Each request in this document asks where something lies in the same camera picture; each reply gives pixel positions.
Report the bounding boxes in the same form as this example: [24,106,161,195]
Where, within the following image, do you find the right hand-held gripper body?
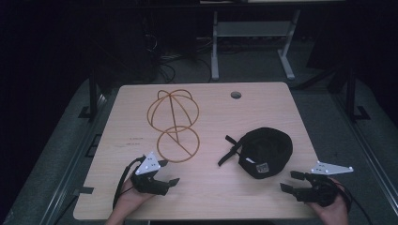
[293,160,355,208]

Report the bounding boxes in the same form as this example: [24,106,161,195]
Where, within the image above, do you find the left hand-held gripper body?
[130,151,170,197]

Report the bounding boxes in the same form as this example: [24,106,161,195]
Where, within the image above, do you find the person's left hand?
[118,178,157,217]

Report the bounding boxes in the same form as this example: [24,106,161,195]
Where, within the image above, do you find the person's right hand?
[305,176,350,219]

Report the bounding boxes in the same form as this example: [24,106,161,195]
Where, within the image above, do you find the grey tape strip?
[74,186,95,196]

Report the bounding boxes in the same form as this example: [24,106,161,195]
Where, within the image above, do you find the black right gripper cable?
[328,177,374,225]

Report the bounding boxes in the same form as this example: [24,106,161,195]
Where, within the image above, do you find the black cap with strap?
[217,127,295,180]

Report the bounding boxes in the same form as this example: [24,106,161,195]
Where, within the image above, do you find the gold wire hat stand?
[146,89,201,164]

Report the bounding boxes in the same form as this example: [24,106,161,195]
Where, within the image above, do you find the tangle of floor cables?
[142,18,214,84]

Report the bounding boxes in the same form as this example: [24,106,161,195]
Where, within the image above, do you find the black metal post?
[78,67,100,121]
[344,65,372,123]

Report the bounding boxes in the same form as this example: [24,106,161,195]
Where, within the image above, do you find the white metal desk frame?
[210,8,302,82]

